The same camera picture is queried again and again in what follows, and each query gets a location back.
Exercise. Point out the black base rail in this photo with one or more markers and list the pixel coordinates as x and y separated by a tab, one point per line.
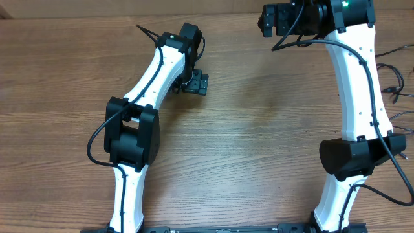
223	229

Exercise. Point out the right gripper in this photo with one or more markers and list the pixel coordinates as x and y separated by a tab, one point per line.
281	17

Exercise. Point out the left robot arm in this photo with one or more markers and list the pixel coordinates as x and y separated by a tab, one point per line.
129	139

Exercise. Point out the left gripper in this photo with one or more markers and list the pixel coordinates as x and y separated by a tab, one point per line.
199	83

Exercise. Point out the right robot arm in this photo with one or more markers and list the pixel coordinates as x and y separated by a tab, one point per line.
347	29

